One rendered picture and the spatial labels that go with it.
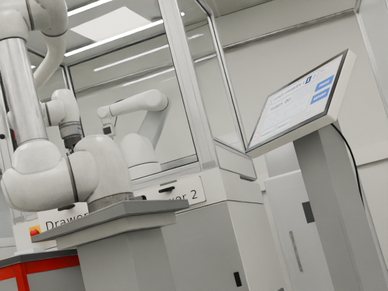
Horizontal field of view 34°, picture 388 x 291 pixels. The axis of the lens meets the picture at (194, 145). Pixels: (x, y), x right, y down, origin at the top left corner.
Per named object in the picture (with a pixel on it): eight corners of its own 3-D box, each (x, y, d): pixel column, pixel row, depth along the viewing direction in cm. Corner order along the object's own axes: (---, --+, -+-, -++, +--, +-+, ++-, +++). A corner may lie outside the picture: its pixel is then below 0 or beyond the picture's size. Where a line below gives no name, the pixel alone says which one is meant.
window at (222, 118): (209, 135, 275) (163, -41, 290) (207, 136, 275) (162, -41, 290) (246, 154, 358) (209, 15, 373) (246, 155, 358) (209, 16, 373)
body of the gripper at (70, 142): (75, 134, 258) (80, 155, 256) (84, 136, 266) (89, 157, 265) (59, 139, 260) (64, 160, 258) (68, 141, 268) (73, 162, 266)
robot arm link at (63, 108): (81, 125, 270) (51, 131, 267) (74, 91, 273) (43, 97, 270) (82, 119, 260) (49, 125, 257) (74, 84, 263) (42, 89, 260)
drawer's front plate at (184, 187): (205, 200, 266) (198, 175, 268) (142, 217, 273) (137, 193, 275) (206, 200, 268) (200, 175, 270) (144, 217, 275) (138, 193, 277)
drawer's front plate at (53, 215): (107, 219, 243) (101, 192, 245) (42, 238, 250) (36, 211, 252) (109, 219, 245) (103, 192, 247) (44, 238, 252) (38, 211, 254)
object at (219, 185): (227, 199, 266) (218, 166, 268) (18, 256, 290) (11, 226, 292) (264, 203, 357) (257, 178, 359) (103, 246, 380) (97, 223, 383)
